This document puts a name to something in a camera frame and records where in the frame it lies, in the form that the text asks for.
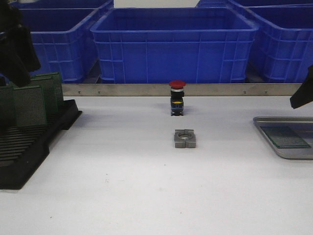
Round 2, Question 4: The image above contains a blue plastic crate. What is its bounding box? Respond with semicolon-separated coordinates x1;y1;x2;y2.
245;6;313;83
91;7;258;84

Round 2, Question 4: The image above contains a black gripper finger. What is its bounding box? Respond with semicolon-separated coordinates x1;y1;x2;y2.
290;65;313;109

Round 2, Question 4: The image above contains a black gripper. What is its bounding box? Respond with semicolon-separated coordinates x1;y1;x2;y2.
0;0;41;87

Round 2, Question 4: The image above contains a red emergency stop button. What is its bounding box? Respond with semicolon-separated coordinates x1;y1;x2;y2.
169;80;186;116

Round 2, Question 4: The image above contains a blue plastic crate right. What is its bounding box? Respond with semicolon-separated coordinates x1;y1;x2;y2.
245;6;313;83

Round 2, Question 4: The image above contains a blue crate behind right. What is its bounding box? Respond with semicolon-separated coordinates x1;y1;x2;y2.
196;0;313;7

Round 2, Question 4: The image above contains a silver metal tray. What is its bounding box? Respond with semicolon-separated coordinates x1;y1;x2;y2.
253;117;313;160

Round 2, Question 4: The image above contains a grey metal clamp block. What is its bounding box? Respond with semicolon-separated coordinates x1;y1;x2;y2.
174;129;197;148

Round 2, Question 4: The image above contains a black slotted board rack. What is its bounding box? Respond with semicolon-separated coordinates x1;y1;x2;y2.
0;99;82;190

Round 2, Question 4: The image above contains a blue crate far left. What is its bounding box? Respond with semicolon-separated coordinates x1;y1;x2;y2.
21;8;101;83

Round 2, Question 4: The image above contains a blue plastic crate centre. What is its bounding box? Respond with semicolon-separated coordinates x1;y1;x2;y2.
91;7;258;84

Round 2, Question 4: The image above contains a blue crate rear centre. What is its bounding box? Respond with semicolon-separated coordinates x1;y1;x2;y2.
10;0;114;9

